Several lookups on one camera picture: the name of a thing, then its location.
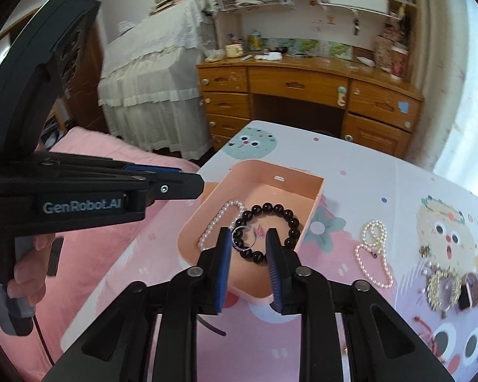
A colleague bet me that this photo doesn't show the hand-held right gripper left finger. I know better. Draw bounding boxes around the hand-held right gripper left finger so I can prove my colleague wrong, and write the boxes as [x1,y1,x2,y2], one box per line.
[44,227,234,382]

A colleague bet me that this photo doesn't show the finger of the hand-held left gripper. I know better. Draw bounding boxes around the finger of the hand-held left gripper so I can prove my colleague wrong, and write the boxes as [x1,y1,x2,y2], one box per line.
[36,152,183,178]
[121,172,205,212]

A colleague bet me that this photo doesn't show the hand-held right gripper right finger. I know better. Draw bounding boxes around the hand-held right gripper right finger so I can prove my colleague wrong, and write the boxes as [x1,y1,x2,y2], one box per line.
[265,229,455,382]

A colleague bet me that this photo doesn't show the silver ring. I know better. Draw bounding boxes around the silver ring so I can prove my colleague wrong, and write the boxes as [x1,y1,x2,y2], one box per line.
[231,224,265,252]

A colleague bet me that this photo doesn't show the pink plastic box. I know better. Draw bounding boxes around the pink plastic box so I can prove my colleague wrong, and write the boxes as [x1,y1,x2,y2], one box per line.
[176,160,326,301]

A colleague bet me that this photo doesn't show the person's left hand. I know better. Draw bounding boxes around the person's left hand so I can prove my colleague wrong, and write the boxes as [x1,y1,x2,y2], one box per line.
[0,231,57,312]

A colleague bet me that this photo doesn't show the white lace furniture cover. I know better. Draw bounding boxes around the white lace furniture cover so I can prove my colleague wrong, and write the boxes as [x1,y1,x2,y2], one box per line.
[98,0,220,160]

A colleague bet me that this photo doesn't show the pink fluffy blanket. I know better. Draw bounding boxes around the pink fluffy blanket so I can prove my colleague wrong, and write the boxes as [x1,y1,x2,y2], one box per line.
[0,126,204,367]

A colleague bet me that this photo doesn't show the cartoon printed tablecloth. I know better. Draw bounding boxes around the cartoon printed tablecloth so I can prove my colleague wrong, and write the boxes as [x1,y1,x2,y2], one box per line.
[60,120,478,382]

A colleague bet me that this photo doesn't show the gold rhinestone brooch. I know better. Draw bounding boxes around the gold rhinestone brooch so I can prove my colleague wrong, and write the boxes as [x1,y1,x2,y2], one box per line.
[426,266,463,315]

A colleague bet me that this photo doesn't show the wooden desk with drawers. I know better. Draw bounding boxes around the wooden desk with drawers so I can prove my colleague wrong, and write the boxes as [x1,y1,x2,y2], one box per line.
[196,53,425,160]

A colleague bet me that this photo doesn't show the stack of books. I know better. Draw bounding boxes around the stack of books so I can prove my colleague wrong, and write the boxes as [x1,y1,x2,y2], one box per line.
[149,0,208,17]

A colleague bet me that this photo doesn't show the wooden bookshelf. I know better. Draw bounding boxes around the wooden bookshelf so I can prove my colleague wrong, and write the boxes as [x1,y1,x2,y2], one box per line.
[207,0,419,62]

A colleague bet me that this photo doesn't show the red paper cup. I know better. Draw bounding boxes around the red paper cup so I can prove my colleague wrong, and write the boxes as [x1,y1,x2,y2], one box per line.
[390,46,409,80]

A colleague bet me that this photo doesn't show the white floral curtain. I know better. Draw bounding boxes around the white floral curtain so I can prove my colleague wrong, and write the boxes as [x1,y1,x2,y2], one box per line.
[406,0,478,203]

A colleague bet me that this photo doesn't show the white hanging basket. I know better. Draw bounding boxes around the white hanging basket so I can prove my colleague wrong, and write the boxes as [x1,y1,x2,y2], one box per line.
[316,0,391,14]

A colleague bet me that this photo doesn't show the short pearl bracelet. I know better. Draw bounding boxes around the short pearl bracelet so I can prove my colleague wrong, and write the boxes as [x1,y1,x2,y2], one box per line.
[198,200,245,251]

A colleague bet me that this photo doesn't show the black bead bracelet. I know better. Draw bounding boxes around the black bead bracelet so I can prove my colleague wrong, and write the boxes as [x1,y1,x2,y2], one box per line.
[232,204,303,263]

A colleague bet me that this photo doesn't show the long pearl necklace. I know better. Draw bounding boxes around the long pearl necklace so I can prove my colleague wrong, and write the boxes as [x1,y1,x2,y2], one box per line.
[354,220,394,289]

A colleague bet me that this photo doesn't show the red string bracelet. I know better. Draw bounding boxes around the red string bracelet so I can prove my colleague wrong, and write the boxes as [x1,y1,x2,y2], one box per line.
[414,316,439,351]

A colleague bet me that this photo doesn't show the dark cable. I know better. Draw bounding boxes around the dark cable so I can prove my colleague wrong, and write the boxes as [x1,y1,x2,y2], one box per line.
[31,317,55,364]

